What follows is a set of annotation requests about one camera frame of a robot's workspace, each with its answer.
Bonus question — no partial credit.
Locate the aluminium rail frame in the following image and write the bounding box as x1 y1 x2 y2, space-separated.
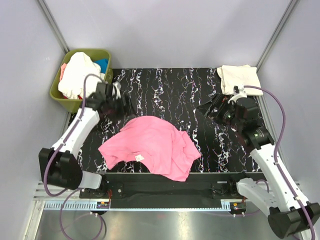
33 181 306 213

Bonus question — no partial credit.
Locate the folded cream t-shirt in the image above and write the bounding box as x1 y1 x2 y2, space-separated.
216 64 261 95

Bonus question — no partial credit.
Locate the blue garment in basket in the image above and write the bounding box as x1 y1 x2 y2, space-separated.
94 58 109 74

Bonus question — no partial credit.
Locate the white shirt in basket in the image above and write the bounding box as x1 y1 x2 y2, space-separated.
58 52 105 98

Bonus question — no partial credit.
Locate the pink t-shirt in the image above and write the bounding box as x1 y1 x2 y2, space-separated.
98 116 201 182

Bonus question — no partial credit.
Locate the right aluminium corner post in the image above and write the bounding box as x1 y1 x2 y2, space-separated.
256 0 300 72

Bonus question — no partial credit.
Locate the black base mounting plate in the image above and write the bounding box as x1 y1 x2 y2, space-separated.
79 172 261 211

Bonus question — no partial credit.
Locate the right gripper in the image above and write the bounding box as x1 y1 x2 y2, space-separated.
195 93 242 131

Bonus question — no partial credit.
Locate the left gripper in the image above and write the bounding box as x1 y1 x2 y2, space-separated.
106 93 137 122

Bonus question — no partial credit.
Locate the olive green plastic basket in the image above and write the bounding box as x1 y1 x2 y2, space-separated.
49 48 113 113

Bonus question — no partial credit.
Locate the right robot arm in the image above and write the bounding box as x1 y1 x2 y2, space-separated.
197 93 320 240

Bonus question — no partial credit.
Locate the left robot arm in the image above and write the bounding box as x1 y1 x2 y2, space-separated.
38 93 136 198

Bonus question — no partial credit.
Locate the aluminium corner post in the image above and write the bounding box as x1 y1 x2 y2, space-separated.
256 0 300 72
35 0 70 54

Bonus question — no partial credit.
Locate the left aluminium corner post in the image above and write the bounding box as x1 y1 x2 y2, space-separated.
35 0 70 54

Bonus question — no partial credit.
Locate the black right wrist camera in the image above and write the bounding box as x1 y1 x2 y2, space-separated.
235 97 259 121

